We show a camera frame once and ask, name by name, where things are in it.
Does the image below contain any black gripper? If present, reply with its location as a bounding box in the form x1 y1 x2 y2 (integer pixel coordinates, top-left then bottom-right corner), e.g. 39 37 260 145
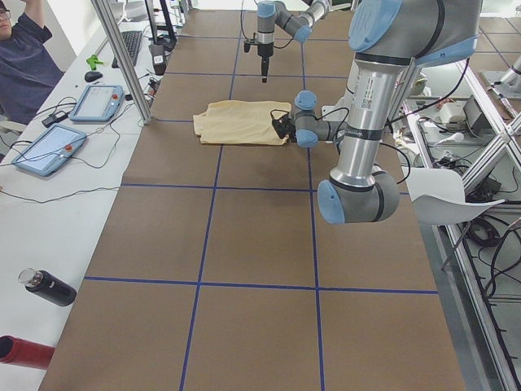
257 42 273 83
284 122 296 143

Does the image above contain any cream long-sleeve printed shirt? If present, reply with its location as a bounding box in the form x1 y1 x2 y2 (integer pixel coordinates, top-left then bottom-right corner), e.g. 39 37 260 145
193 100 291 146

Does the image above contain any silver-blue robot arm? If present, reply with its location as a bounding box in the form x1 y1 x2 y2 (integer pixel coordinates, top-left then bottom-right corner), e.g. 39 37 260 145
251 0 331 83
291 1 482 224

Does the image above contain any black keyboard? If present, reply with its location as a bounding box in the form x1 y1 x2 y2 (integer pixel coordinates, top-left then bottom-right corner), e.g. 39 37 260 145
120 30 143 66

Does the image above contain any blue teach pendant far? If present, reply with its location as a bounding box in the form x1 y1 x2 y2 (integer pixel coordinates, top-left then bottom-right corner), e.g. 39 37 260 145
68 85 125 123

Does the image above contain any blue teach pendant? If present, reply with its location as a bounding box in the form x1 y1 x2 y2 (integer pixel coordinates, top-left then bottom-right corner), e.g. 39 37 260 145
11 124 87 177
68 85 125 123

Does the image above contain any green plastic tool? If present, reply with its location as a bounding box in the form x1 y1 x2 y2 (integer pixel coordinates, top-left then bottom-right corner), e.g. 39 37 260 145
86 55 104 71

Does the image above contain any black computer mouse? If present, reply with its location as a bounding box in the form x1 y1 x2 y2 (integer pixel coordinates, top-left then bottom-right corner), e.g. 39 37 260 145
84 71 103 83

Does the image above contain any blue teach pendant near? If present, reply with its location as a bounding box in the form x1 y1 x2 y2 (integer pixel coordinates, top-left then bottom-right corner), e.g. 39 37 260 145
11 124 87 177

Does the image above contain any seated person navy shirt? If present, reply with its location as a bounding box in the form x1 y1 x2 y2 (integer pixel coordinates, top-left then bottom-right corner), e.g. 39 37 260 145
1 1 63 125

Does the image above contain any black water bottle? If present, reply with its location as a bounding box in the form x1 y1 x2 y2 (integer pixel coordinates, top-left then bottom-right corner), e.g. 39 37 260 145
18 268 77 307

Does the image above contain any red cylinder bottle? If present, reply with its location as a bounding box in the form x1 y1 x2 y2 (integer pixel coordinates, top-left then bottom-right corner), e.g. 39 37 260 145
1 336 55 370

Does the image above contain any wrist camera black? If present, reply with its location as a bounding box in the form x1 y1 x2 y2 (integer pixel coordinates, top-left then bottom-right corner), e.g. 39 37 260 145
243 38 259 53
269 109 292 139

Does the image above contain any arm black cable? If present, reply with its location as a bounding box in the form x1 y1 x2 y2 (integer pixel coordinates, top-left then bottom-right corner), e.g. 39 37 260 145
239 0 294 50
269 106 412 184

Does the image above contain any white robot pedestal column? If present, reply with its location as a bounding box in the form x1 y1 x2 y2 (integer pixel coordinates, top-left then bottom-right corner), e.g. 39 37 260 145
320 81 355 127

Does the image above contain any aluminium frame post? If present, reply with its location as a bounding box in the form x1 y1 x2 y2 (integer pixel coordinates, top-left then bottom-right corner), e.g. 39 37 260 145
91 0 151 125

